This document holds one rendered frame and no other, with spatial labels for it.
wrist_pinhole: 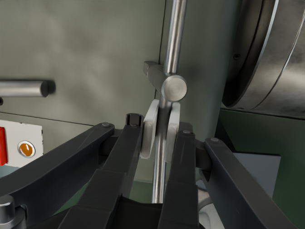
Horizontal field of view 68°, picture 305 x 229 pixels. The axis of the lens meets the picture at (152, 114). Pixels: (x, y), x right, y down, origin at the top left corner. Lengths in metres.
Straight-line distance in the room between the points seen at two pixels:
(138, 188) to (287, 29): 1.72
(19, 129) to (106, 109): 0.14
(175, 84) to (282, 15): 0.19
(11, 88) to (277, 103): 0.38
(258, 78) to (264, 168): 0.65
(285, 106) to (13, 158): 0.43
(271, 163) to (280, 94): 0.60
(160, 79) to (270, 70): 0.19
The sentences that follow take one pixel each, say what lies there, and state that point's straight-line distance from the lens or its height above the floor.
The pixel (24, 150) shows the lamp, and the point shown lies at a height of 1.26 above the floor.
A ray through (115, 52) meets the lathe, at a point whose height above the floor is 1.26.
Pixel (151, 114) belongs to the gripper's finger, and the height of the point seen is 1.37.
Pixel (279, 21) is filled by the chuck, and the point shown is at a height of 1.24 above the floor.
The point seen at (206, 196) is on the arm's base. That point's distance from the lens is 0.90.
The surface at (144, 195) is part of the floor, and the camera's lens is 1.95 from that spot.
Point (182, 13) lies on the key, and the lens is 0.19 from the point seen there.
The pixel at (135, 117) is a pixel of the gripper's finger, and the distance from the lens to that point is 0.15.
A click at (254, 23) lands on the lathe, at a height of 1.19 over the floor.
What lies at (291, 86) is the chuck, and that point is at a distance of 0.37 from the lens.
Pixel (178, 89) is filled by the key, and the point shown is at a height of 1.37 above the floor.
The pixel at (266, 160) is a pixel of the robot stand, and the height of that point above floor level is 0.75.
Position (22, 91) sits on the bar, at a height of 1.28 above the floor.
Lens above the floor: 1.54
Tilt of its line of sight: 72 degrees down
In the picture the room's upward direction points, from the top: 158 degrees counter-clockwise
